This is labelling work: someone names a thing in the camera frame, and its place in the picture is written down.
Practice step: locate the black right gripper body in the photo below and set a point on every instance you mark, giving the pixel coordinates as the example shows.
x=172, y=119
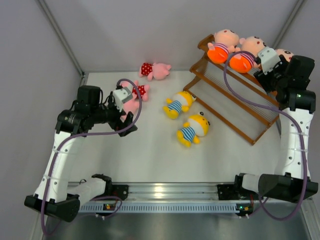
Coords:
x=273, y=80

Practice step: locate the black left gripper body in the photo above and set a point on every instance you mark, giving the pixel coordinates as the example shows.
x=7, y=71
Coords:
x=110, y=114

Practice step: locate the pink pig doll front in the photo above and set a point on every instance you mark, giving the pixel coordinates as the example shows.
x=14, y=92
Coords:
x=130, y=106

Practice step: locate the pink pig doll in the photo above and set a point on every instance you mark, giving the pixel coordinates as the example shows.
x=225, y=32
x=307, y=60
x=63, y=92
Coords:
x=130, y=106
x=157, y=71

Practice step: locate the boy doll orange shorts front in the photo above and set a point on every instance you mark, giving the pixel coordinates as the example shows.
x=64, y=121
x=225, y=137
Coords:
x=286, y=53

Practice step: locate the large boy doll orange shorts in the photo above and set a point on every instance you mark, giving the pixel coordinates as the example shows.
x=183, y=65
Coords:
x=225, y=42

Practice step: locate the yellow doll blue striped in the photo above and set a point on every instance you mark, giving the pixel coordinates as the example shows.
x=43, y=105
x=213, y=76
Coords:
x=180, y=102
x=196, y=126

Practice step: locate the yellow doll blue striped front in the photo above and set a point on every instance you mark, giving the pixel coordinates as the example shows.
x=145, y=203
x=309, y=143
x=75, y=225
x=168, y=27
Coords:
x=196, y=126

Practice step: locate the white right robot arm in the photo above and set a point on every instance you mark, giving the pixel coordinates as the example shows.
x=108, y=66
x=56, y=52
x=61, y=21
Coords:
x=291, y=178

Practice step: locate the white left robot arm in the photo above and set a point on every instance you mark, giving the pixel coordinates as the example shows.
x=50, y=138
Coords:
x=52, y=197

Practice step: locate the brown wooden toy shelf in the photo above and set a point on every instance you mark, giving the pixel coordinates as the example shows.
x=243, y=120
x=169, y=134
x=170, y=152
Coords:
x=248, y=121

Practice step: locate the pink pig doll facing up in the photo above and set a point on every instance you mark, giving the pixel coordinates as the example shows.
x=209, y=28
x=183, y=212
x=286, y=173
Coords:
x=142, y=88

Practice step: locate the pink pig doll back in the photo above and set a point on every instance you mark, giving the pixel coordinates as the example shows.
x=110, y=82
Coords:
x=157, y=71

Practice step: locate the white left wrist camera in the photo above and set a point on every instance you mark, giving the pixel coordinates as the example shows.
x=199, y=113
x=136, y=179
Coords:
x=121, y=96

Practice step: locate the grey slotted cable duct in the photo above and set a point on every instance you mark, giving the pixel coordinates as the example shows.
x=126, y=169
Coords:
x=168, y=207

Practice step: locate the aluminium mounting rail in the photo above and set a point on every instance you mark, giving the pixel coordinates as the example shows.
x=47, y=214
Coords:
x=211, y=191

